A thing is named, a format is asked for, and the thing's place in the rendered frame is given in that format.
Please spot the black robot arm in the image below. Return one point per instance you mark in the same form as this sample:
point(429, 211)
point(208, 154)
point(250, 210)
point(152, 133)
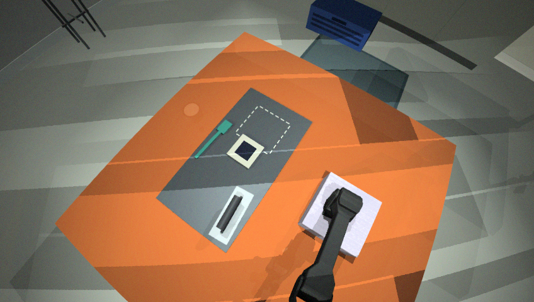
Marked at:
point(316, 283)

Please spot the teal small trowel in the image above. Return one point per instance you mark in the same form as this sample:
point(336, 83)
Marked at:
point(221, 129)

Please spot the cream square tile with dark centre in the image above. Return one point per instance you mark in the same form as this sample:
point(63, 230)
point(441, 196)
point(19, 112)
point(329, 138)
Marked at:
point(245, 151)

